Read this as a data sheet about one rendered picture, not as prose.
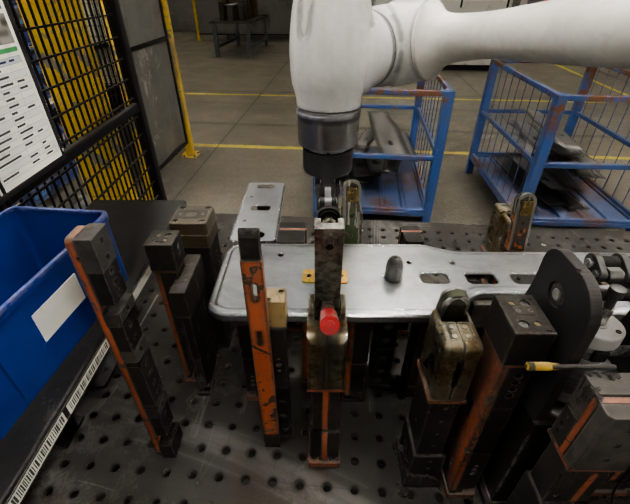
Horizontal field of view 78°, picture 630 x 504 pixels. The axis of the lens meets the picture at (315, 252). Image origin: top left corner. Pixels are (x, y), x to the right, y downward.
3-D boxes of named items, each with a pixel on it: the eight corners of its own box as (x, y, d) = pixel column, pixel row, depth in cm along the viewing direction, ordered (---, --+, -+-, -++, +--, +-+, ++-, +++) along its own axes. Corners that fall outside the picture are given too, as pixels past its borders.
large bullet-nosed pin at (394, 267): (399, 278, 75) (403, 250, 71) (401, 289, 72) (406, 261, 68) (382, 278, 75) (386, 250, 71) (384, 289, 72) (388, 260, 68)
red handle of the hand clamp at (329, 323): (340, 295, 58) (349, 316, 43) (340, 310, 58) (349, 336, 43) (312, 295, 58) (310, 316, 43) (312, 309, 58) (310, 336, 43)
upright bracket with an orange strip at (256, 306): (280, 440, 78) (260, 227, 49) (280, 447, 77) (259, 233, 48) (265, 440, 78) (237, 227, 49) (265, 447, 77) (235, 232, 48)
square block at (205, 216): (235, 324, 104) (215, 204, 83) (229, 347, 97) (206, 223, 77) (205, 324, 104) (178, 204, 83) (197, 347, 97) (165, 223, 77)
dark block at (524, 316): (462, 458, 75) (532, 293, 51) (474, 498, 69) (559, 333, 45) (436, 458, 75) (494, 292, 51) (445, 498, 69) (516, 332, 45)
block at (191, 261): (221, 353, 96) (201, 253, 79) (210, 395, 86) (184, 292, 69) (209, 353, 96) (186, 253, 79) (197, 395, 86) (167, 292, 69)
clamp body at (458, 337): (433, 436, 79) (477, 298, 57) (448, 498, 69) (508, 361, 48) (387, 436, 79) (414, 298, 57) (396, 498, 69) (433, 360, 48)
